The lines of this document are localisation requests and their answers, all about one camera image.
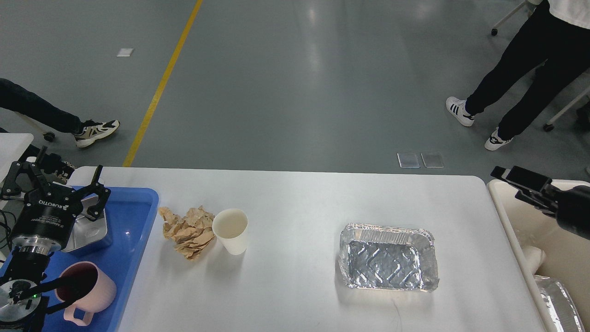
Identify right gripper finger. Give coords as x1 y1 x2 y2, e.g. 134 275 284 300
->
491 166 560 217

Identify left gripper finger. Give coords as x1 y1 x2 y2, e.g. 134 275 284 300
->
1 146 53 200
69 165 112 221

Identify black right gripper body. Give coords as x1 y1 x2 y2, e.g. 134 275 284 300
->
544 185 590 240

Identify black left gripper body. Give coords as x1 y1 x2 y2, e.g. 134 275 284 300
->
10 191 83 252

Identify stainless steel tray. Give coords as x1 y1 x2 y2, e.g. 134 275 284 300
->
61 195 112 257

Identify pink ribbed mug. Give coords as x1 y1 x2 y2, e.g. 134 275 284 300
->
55 261 117 326

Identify aluminium foil tray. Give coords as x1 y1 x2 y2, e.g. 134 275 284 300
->
338 223 440 292

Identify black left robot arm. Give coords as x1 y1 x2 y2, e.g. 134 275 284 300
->
1 146 111 332

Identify blue plastic bin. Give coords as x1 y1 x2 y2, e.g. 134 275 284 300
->
0 186 159 332

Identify beige plastic bin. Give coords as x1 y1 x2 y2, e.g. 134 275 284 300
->
487 179 590 332

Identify white office chair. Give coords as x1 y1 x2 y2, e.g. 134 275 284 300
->
490 0 590 132

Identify person in beige sweater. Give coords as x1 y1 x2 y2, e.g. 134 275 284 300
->
0 77 121 183

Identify foil tray in beige bin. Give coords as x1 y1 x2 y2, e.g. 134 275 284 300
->
534 275 585 332

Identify crumpled brown paper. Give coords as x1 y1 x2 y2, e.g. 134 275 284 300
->
158 206 216 261

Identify floor socket plate right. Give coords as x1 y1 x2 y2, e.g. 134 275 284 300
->
420 152 445 168

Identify floor socket plate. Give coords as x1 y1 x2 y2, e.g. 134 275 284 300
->
397 153 421 169
420 152 445 168

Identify white paper cup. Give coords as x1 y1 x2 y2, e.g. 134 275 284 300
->
212 208 248 255

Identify floor socket plate left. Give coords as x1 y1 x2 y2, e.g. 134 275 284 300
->
397 153 421 169

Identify person in black trousers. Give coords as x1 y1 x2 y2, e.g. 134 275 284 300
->
445 0 590 151

